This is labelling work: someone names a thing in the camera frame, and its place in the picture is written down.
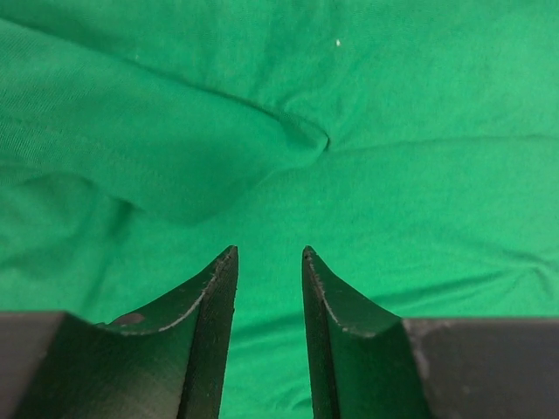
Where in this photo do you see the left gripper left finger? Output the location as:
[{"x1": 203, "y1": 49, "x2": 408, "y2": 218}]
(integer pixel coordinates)
[{"x1": 1, "y1": 246, "x2": 238, "y2": 418}]

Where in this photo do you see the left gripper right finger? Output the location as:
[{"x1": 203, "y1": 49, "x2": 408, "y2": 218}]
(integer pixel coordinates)
[{"x1": 301, "y1": 247, "x2": 558, "y2": 419}]

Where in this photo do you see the green t shirt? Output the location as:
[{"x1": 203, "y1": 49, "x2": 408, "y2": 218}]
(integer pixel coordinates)
[{"x1": 1, "y1": 1, "x2": 558, "y2": 418}]

